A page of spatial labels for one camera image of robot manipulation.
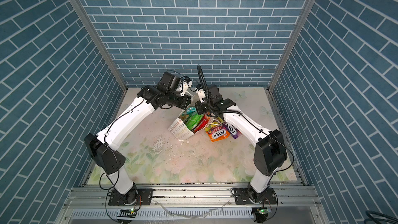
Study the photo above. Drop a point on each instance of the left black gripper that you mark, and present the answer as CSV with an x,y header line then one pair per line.
x,y
185,102

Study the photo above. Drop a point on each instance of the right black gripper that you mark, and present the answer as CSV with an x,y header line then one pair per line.
x,y
198,107

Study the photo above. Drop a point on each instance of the green snack packet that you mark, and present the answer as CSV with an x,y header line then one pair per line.
x,y
193,120

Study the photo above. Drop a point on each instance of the orange Fox's fruits candy bag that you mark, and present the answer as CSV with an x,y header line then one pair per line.
x,y
217,132

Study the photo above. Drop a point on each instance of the white patterned paper bag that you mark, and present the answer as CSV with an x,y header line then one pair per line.
x,y
178,128

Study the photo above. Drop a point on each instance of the purple Fox's raspberry candy bag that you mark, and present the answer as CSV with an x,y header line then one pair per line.
x,y
234,132

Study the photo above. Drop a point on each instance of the yellow snack packet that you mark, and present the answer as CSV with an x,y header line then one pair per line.
x,y
217,121

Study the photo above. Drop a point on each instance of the red snack packet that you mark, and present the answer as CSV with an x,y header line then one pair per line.
x,y
204,121

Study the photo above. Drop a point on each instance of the teal snack packet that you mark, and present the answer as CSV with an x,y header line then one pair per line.
x,y
189,110

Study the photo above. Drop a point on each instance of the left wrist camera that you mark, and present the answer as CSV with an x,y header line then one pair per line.
x,y
185,87

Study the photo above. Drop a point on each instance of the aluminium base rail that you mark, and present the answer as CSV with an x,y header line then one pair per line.
x,y
282,203

